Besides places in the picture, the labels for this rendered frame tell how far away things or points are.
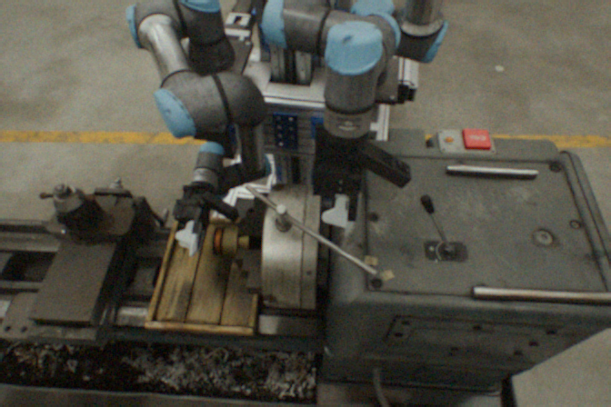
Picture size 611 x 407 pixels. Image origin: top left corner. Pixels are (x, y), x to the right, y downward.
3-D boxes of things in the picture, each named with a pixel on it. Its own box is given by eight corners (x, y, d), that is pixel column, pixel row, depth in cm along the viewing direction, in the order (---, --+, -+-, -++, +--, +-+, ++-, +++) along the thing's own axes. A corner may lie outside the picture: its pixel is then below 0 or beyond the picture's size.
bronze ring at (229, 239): (251, 218, 107) (215, 216, 108) (245, 250, 102) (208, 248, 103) (255, 236, 115) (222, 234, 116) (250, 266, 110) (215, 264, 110)
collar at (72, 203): (90, 188, 114) (85, 182, 112) (79, 213, 110) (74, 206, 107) (61, 187, 114) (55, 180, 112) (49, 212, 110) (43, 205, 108)
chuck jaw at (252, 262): (280, 249, 104) (275, 292, 97) (281, 260, 108) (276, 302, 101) (236, 247, 105) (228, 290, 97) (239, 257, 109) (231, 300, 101)
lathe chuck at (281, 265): (309, 213, 129) (307, 163, 100) (303, 317, 116) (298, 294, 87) (280, 211, 129) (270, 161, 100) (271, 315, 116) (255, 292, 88)
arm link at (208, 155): (228, 158, 131) (223, 139, 124) (222, 186, 125) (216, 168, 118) (203, 157, 132) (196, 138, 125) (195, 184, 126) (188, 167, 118)
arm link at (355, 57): (392, 21, 58) (375, 43, 53) (382, 94, 66) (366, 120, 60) (338, 14, 61) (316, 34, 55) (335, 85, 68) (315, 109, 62)
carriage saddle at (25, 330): (153, 205, 141) (147, 195, 136) (106, 346, 116) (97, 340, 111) (65, 201, 143) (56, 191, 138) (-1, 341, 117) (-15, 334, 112)
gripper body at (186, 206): (178, 231, 116) (188, 195, 122) (209, 233, 115) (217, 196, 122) (171, 216, 109) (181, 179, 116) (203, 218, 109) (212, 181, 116)
